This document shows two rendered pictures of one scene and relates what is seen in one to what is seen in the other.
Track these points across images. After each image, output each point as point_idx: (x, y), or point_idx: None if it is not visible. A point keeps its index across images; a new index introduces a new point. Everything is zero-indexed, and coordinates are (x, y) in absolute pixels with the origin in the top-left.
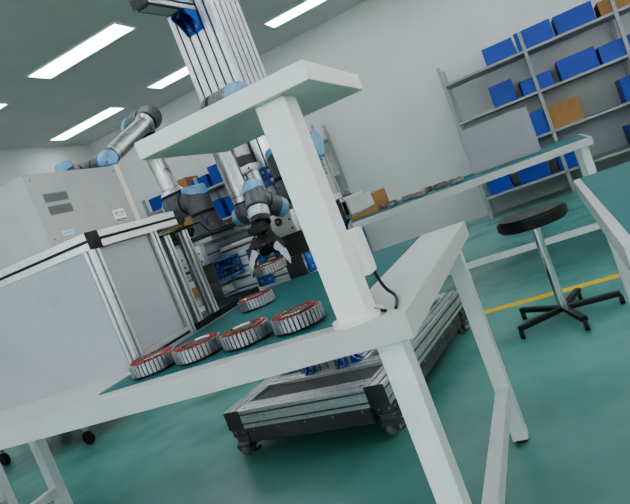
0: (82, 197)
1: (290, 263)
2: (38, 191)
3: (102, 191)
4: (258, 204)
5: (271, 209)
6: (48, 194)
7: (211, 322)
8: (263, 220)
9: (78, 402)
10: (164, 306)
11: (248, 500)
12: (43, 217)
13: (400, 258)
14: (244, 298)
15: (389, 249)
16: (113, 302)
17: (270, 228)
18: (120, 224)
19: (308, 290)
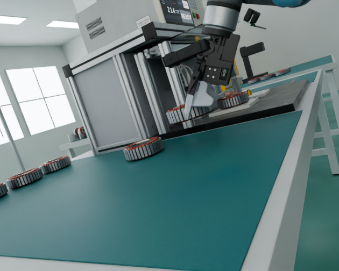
0: (112, 18)
1: (186, 119)
2: (83, 23)
3: (129, 5)
4: (206, 7)
5: (253, 2)
6: (89, 23)
7: (175, 137)
8: (210, 35)
9: (75, 158)
10: (122, 118)
11: (322, 270)
12: (86, 42)
13: None
14: (146, 139)
15: (186, 214)
16: (78, 113)
17: (230, 44)
18: (86, 55)
19: (101, 180)
